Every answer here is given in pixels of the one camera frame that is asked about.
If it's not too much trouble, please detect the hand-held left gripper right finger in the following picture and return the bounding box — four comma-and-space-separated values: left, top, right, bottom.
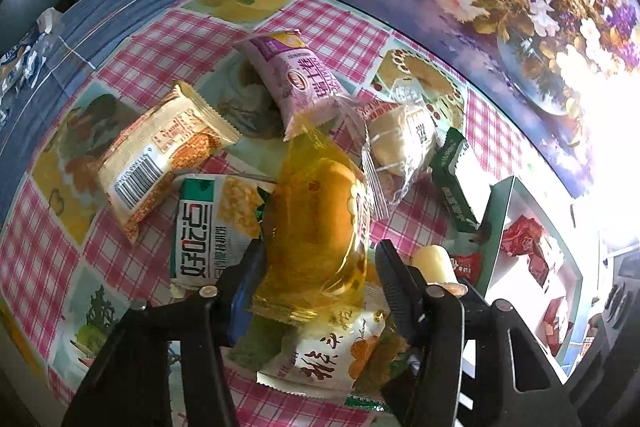
375, 239, 583, 427

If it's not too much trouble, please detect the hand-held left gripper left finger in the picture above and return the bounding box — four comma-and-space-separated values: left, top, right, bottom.
60, 239, 271, 427

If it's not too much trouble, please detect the yellow clear bread packet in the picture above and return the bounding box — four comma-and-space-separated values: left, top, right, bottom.
247, 112, 373, 325

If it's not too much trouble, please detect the white box with teal edge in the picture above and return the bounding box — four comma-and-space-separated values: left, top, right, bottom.
467, 176, 586, 375

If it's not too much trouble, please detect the green biscuit packet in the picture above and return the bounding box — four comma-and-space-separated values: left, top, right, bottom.
430, 127, 481, 233

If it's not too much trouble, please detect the orange biscuit packet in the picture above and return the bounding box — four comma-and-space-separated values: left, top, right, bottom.
95, 81, 243, 245

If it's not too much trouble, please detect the clear green cake packet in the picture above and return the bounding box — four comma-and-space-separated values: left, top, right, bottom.
220, 317, 301, 365

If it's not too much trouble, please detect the green white corn snack packet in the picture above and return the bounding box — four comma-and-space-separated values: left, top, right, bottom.
170, 174, 276, 290

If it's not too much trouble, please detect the small red candy packet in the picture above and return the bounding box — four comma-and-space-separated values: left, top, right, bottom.
447, 253, 485, 283

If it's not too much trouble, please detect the white packet with orange print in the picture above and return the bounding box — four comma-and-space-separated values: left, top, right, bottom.
257, 297, 401, 395

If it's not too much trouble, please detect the large red snack packet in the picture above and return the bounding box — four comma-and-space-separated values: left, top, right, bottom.
500, 214, 546, 258

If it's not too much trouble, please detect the clear bun packet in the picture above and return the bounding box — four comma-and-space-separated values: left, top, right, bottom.
345, 94, 443, 220

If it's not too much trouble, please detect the pink snack packet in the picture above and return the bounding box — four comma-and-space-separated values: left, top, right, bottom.
234, 32, 353, 140

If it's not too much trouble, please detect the pink checked tablecloth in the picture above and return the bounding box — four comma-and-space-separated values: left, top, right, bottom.
0, 0, 576, 427

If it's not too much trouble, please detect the silver foil wrapper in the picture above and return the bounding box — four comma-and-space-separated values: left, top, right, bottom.
0, 9, 63, 108

